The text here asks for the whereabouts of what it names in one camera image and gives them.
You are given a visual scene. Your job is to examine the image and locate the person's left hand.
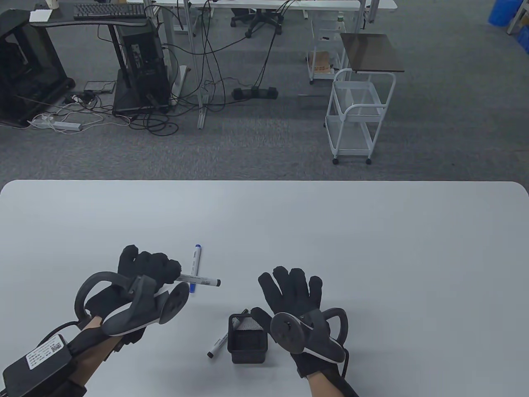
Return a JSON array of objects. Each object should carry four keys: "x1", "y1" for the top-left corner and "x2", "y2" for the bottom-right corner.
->
[{"x1": 85, "y1": 245, "x2": 183, "y2": 344}]

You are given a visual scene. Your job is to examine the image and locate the person's right hand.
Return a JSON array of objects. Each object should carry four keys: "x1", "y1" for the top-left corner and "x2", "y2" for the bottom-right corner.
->
[{"x1": 251, "y1": 266, "x2": 346, "y2": 379}]

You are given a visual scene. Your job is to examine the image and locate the blue capped white marker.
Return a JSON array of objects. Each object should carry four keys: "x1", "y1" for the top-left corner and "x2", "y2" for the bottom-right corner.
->
[{"x1": 189, "y1": 244, "x2": 203, "y2": 292}]

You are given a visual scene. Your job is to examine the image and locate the black capped white marker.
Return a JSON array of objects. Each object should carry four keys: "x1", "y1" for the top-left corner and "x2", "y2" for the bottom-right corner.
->
[
  {"x1": 176, "y1": 273, "x2": 221, "y2": 287},
  {"x1": 207, "y1": 308, "x2": 249, "y2": 359}
]

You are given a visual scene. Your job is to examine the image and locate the black mesh pen holder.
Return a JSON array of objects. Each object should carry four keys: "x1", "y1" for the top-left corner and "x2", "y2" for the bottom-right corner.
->
[{"x1": 227, "y1": 313, "x2": 268, "y2": 364}]

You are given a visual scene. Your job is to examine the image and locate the person's right forearm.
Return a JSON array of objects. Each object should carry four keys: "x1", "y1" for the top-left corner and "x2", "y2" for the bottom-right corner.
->
[{"x1": 308, "y1": 370, "x2": 360, "y2": 397}]

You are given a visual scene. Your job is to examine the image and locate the dark gray tracking controller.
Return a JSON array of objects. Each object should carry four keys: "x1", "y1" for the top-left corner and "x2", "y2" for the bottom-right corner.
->
[
  {"x1": 74, "y1": 271, "x2": 191, "y2": 337},
  {"x1": 270, "y1": 307, "x2": 348, "y2": 364}
]

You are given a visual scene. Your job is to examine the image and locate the black labelled sensor box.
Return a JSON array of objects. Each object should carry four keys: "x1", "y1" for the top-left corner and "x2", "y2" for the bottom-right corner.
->
[{"x1": 2, "y1": 334, "x2": 79, "y2": 397}]

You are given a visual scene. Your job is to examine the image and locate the white power strip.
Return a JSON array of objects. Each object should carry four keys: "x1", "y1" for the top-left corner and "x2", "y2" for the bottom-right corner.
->
[{"x1": 28, "y1": 117, "x2": 82, "y2": 132}]

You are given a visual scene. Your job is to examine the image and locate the white rolling cart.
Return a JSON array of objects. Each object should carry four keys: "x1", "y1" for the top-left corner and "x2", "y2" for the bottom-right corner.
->
[{"x1": 325, "y1": 68, "x2": 396, "y2": 165}]

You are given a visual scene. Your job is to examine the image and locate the gray network box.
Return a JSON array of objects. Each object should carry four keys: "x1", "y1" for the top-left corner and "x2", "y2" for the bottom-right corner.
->
[{"x1": 84, "y1": 80, "x2": 117, "y2": 94}]

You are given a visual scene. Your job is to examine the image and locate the black computer tower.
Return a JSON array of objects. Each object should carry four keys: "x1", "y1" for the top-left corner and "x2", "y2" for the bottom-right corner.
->
[{"x1": 118, "y1": 23, "x2": 172, "y2": 108}]

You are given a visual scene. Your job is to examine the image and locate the black power strip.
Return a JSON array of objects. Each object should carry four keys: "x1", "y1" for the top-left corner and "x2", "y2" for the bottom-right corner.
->
[{"x1": 231, "y1": 86, "x2": 279, "y2": 100}]

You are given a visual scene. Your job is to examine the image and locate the white shelf cart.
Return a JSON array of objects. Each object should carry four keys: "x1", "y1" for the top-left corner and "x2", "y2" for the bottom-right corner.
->
[{"x1": 308, "y1": 19, "x2": 348, "y2": 85}]

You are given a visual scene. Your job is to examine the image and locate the cardboard box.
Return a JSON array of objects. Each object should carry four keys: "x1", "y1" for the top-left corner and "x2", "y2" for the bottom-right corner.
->
[{"x1": 307, "y1": 52, "x2": 334, "y2": 71}]

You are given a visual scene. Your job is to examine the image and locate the brown side table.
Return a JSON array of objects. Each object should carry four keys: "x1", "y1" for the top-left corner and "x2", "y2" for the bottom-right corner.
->
[{"x1": 340, "y1": 33, "x2": 405, "y2": 74}]

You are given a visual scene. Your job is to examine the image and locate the black keyboard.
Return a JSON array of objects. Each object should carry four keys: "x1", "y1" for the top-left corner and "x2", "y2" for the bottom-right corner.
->
[{"x1": 74, "y1": 3, "x2": 147, "y2": 20}]

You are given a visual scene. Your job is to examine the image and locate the black desk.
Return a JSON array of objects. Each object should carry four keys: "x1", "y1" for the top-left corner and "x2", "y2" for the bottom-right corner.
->
[{"x1": 29, "y1": 2, "x2": 171, "y2": 115}]

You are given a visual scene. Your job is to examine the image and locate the black office chair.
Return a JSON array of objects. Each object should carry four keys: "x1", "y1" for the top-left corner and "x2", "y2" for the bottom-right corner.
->
[{"x1": 230, "y1": 7, "x2": 284, "y2": 38}]

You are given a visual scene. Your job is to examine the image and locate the long white desk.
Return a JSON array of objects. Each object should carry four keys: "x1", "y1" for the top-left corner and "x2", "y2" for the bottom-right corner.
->
[{"x1": 126, "y1": 0, "x2": 361, "y2": 131}]

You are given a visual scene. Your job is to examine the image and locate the short white desk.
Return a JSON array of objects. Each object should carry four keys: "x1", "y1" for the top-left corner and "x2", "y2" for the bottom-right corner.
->
[{"x1": 364, "y1": 0, "x2": 398, "y2": 23}]

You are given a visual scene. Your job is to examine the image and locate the blue bin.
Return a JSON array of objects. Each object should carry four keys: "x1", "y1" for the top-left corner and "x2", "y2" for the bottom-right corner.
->
[{"x1": 488, "y1": 0, "x2": 523, "y2": 27}]

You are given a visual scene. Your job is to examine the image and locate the black braided cable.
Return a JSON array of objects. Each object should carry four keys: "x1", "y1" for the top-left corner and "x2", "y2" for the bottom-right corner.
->
[{"x1": 29, "y1": 320, "x2": 89, "y2": 350}]

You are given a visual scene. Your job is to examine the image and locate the black cable coil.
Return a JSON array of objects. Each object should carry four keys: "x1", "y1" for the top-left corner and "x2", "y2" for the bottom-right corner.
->
[{"x1": 130, "y1": 111, "x2": 179, "y2": 136}]

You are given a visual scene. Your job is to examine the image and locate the white cable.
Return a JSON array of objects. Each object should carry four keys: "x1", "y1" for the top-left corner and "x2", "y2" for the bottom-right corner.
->
[{"x1": 29, "y1": 103, "x2": 131, "y2": 135}]

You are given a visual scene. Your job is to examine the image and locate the black hanging cable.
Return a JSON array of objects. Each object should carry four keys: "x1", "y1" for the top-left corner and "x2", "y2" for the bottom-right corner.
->
[{"x1": 252, "y1": 0, "x2": 299, "y2": 89}]

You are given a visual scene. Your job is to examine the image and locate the white table frame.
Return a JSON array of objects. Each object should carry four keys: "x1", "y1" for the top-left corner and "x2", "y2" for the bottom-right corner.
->
[{"x1": 506, "y1": 4, "x2": 529, "y2": 36}]

